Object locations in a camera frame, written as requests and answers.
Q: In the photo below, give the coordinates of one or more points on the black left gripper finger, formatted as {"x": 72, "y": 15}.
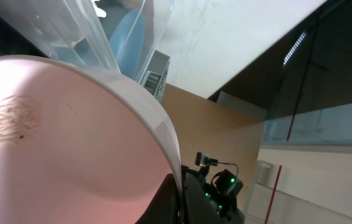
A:
{"x": 165, "y": 206}

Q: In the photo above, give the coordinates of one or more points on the pink bowl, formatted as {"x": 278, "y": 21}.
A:
{"x": 103, "y": 148}

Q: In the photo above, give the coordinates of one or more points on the leftover rice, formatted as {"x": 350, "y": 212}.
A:
{"x": 19, "y": 119}

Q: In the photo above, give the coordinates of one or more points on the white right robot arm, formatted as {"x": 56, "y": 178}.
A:
{"x": 214, "y": 202}

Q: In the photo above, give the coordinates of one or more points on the grey plastic dishwasher rack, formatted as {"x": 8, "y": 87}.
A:
{"x": 154, "y": 80}

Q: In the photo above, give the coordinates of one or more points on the clear plastic waste bin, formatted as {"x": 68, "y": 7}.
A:
{"x": 78, "y": 31}

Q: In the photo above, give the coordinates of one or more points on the dark blue plate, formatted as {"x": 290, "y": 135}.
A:
{"x": 127, "y": 42}

